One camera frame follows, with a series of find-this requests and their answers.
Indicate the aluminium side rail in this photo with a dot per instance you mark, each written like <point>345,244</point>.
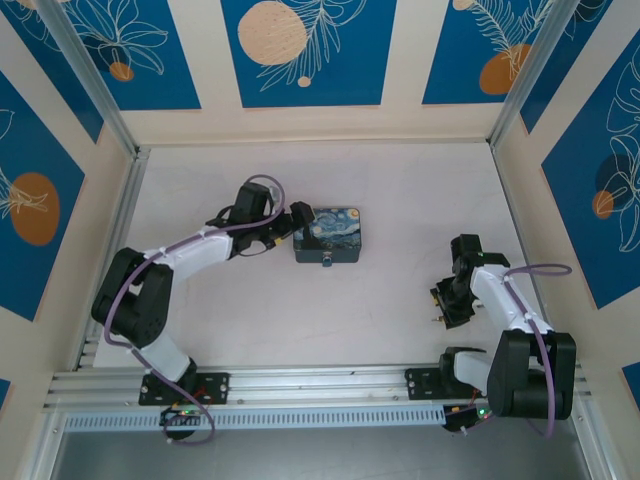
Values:
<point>520,225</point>
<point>117,240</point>

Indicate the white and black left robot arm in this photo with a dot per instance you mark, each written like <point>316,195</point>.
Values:
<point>200,250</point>

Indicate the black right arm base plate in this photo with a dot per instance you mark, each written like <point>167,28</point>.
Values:
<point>422,382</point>

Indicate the grey metal shelf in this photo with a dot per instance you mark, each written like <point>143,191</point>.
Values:
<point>325,457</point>

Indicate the aluminium frame post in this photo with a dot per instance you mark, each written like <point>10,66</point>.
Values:
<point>95,85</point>
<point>530,75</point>

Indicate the starry night print tin box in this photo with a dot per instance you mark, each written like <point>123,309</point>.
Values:
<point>335,225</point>

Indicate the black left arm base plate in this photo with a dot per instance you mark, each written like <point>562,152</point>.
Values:
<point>215,385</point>

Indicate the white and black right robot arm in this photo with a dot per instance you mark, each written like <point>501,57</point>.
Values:
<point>500,295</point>

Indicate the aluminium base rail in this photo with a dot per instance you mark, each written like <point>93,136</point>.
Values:
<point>310,385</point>

